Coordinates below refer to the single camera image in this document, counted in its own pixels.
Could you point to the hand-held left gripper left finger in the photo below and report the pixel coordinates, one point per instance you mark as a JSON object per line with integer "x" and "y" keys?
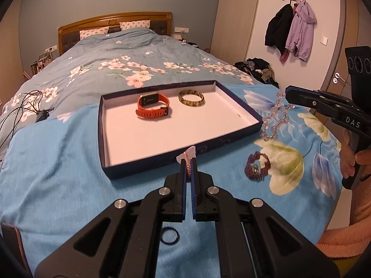
{"x": 183, "y": 179}

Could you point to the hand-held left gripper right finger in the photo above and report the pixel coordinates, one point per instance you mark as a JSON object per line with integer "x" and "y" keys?
{"x": 194, "y": 185}

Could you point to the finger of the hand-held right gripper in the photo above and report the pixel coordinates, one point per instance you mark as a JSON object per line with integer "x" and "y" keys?
{"x": 301, "y": 98}
{"x": 337, "y": 98}

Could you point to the shallow dark blue box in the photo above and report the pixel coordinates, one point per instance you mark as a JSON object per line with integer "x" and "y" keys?
{"x": 174, "y": 133}

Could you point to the person's right forearm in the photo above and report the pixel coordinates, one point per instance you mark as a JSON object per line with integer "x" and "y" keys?
{"x": 342, "y": 243}

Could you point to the person's right hand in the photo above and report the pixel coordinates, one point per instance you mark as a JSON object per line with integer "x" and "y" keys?
{"x": 347, "y": 156}

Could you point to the pile of dark clothes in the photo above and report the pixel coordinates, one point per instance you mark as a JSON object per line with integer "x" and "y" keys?
{"x": 258, "y": 69}

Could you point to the purple jacket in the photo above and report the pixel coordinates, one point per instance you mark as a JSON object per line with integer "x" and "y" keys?
{"x": 303, "y": 31}

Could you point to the beige door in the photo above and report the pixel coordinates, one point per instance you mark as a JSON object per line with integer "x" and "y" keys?
{"x": 345, "y": 26}

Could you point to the black jacket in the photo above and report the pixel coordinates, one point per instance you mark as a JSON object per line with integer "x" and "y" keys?
{"x": 278, "y": 29}

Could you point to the orange smartwatch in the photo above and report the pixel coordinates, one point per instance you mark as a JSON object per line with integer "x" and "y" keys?
{"x": 150, "y": 112}

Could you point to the tortoiseshell bangle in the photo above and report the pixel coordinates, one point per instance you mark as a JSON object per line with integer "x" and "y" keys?
{"x": 191, "y": 104}

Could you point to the beige wardrobe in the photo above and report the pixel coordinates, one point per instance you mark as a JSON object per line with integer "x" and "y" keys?
{"x": 234, "y": 20}

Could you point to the bright blue flower blanket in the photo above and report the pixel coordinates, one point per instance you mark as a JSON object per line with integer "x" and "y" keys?
{"x": 58, "y": 165}

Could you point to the nightstand clutter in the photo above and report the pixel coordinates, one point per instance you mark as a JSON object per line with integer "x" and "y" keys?
{"x": 188, "y": 42}

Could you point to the floral blue-grey duvet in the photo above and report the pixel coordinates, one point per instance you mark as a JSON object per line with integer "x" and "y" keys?
{"x": 101, "y": 52}

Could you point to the black charger box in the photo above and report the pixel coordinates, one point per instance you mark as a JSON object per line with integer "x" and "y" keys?
{"x": 43, "y": 116}

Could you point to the patterned white pillow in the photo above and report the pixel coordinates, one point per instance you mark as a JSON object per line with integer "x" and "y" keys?
{"x": 134, "y": 24}
{"x": 94, "y": 33}

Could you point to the wooden bed headboard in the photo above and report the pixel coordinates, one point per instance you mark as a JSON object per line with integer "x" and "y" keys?
{"x": 116, "y": 20}

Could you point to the cluster of cosmetics bottles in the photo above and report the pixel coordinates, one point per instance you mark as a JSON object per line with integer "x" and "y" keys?
{"x": 42, "y": 63}

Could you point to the brown wooden board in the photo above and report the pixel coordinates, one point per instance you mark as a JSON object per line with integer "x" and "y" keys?
{"x": 13, "y": 249}

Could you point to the white light switch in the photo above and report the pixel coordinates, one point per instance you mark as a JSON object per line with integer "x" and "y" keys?
{"x": 325, "y": 40}

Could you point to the white wall socket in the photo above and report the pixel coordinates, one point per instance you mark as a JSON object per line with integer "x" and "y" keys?
{"x": 181, "y": 30}
{"x": 50, "y": 48}

